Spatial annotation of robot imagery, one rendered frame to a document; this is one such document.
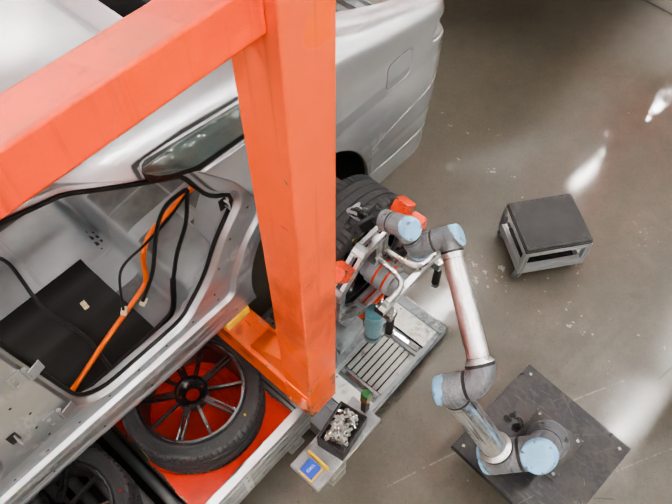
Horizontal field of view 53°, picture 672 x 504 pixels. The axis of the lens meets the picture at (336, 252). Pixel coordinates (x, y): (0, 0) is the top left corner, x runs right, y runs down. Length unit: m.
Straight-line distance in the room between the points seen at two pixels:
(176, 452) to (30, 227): 1.21
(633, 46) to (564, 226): 2.20
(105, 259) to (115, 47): 2.24
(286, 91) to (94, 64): 0.42
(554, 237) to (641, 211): 0.91
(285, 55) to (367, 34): 1.44
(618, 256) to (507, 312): 0.83
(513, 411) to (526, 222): 1.12
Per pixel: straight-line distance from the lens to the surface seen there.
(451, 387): 2.62
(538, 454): 3.06
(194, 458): 3.12
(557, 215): 4.04
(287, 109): 1.43
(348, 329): 3.59
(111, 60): 1.13
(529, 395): 3.49
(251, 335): 3.09
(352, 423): 3.04
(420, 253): 2.63
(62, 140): 1.11
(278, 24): 1.28
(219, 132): 2.32
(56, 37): 2.49
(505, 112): 5.00
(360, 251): 2.77
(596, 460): 3.48
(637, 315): 4.26
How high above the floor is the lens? 3.44
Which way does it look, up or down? 57 degrees down
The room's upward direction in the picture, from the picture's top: straight up
